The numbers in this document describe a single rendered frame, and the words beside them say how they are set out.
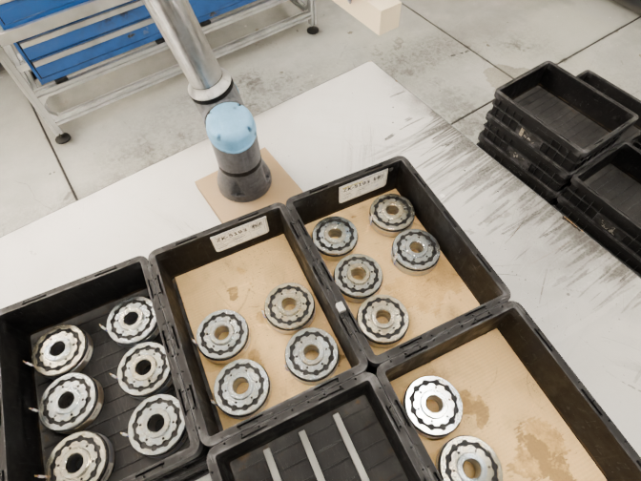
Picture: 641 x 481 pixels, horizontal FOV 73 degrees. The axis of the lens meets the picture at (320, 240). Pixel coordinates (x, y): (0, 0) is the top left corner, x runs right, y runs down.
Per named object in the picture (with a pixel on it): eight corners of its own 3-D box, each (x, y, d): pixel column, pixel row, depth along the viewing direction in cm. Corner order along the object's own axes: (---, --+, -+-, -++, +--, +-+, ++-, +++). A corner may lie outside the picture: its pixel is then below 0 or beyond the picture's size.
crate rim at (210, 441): (150, 258, 89) (145, 252, 87) (283, 206, 95) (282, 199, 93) (206, 452, 69) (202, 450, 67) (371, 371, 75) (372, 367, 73)
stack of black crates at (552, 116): (463, 171, 197) (493, 90, 159) (508, 142, 205) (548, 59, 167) (531, 230, 179) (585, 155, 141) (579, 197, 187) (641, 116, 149)
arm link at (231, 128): (222, 179, 110) (210, 140, 98) (210, 144, 117) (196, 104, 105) (267, 166, 112) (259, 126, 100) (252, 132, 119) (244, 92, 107)
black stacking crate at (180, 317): (166, 280, 97) (148, 254, 87) (287, 231, 103) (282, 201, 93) (220, 456, 77) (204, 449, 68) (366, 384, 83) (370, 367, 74)
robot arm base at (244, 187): (208, 178, 123) (199, 154, 115) (252, 154, 128) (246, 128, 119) (237, 211, 116) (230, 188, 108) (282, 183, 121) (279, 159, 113)
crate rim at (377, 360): (283, 206, 95) (282, 199, 93) (402, 160, 101) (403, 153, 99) (371, 371, 75) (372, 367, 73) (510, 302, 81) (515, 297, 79)
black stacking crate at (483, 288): (289, 230, 103) (284, 201, 93) (397, 187, 109) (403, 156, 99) (368, 383, 83) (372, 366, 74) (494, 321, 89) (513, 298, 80)
